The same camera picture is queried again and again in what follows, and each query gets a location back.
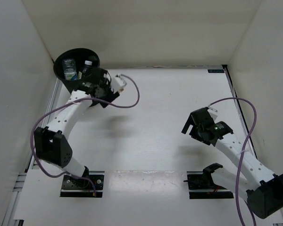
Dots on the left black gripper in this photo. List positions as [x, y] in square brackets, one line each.
[111, 96]

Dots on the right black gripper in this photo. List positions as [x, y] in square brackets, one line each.
[190, 121]

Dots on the small black-cap clear bottle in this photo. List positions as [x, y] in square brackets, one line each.
[85, 70]

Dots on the blue-label water bottle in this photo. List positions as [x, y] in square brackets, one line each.
[69, 69]

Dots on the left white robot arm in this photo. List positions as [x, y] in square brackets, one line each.
[50, 147]

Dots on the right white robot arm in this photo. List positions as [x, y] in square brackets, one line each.
[259, 187]

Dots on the black plastic bin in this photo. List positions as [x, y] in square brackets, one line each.
[79, 55]

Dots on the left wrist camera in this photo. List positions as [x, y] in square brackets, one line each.
[118, 83]

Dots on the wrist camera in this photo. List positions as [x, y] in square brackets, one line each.
[213, 113]
[118, 83]

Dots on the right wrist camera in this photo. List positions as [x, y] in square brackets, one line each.
[213, 113]

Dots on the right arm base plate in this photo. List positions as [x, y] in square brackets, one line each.
[201, 190]

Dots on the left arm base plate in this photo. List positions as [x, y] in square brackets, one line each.
[72, 187]

